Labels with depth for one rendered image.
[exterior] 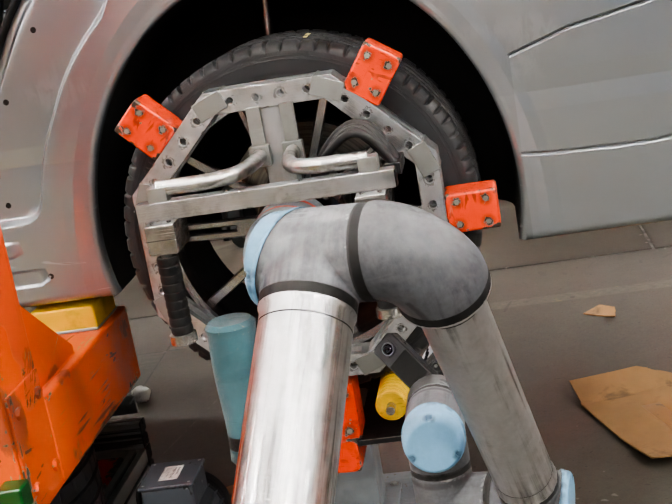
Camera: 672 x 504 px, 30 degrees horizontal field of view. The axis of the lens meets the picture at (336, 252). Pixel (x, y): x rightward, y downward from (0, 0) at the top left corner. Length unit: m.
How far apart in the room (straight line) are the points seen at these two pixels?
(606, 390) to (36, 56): 1.86
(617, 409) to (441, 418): 1.65
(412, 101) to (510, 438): 0.76
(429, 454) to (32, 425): 0.67
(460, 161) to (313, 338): 0.91
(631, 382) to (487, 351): 2.06
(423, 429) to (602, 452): 1.44
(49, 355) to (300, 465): 1.01
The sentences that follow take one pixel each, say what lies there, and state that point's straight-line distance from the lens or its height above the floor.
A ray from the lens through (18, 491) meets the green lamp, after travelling 1.88.
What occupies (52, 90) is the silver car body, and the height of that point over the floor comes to 1.15.
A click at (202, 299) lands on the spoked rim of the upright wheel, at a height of 0.73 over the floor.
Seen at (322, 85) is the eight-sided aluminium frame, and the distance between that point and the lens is 2.13.
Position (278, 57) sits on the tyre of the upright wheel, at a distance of 2.22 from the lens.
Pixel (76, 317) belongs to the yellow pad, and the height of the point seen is 0.71.
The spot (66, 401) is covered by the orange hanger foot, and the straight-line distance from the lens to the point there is 2.27.
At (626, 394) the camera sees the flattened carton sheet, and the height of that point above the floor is 0.01.
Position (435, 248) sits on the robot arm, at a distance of 1.41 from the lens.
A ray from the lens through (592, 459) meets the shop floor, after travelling 3.19.
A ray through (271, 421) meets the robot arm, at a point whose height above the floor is 0.86.
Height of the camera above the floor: 1.35
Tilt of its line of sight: 14 degrees down
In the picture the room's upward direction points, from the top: 10 degrees counter-clockwise
